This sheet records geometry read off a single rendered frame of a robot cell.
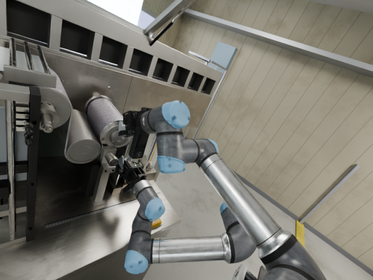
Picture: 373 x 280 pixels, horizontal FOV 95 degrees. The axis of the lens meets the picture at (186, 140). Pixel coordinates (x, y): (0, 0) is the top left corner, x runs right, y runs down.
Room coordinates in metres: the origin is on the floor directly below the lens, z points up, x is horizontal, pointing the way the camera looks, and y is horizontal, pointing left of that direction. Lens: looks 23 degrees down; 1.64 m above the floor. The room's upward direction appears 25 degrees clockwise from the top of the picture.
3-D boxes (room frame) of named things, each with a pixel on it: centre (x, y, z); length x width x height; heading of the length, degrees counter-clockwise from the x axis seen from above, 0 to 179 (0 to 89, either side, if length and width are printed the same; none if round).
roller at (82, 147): (0.61, 0.44, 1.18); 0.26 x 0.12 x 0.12; 51
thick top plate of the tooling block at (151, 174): (0.87, 0.28, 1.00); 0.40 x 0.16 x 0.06; 51
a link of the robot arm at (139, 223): (0.49, 0.02, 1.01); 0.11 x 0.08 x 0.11; 15
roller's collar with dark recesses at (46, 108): (0.42, 0.41, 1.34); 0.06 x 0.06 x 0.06; 51
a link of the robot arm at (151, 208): (0.50, 0.02, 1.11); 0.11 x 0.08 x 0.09; 51
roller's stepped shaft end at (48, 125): (0.38, 0.36, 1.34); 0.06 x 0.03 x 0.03; 51
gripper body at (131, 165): (0.60, 0.14, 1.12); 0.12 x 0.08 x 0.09; 51
